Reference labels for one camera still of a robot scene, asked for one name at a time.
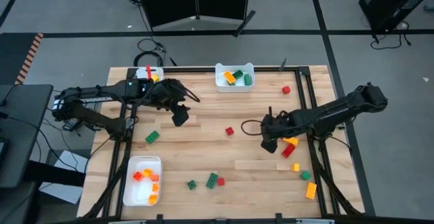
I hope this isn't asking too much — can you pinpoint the white plastic bin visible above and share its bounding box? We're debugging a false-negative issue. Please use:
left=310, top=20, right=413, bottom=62
left=135, top=67, right=165, bottom=82
left=214, top=62, right=256, bottom=94
left=122, top=155, right=163, bottom=207

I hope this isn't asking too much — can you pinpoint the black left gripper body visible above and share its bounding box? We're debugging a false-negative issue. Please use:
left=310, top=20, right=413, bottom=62
left=151, top=79, right=182, bottom=111

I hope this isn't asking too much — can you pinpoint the white paper sheet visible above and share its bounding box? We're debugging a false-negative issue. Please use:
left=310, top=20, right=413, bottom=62
left=39, top=149, right=92, bottom=204

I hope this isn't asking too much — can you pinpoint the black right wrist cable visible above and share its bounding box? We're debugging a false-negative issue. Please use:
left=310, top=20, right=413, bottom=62
left=240, top=119, right=264, bottom=137

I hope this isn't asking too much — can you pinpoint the black equipment cart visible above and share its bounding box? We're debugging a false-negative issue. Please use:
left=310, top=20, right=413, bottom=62
left=352, top=0, right=434, bottom=31

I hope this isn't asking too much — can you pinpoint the black aluminium table frame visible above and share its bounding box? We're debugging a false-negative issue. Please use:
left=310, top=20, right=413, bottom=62
left=81, top=58, right=366, bottom=224

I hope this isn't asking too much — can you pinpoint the red long block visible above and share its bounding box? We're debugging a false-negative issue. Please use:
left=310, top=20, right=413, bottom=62
left=281, top=143, right=296, bottom=159

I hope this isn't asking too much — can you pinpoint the black side desk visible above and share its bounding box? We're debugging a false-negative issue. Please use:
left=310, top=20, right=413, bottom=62
left=0, top=83, right=54, bottom=188

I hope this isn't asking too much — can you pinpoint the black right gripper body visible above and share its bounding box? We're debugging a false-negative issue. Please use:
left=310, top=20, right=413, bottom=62
left=260, top=111, right=294, bottom=140

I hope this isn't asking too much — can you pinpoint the black power brick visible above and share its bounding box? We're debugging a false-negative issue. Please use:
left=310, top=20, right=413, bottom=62
left=62, top=117, right=82, bottom=132

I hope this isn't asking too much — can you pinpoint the black coiled cable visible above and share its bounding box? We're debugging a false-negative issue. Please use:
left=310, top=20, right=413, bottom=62
left=133, top=37, right=167, bottom=68

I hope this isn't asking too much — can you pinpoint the black mat striped edge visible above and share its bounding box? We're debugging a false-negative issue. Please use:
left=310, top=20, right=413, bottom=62
left=0, top=33, right=44, bottom=85

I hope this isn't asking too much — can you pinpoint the black folding partition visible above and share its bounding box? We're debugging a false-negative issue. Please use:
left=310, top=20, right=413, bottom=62
left=134, top=0, right=257, bottom=37

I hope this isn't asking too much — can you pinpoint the black floor cable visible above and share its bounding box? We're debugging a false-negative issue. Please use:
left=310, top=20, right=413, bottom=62
left=369, top=20, right=412, bottom=51

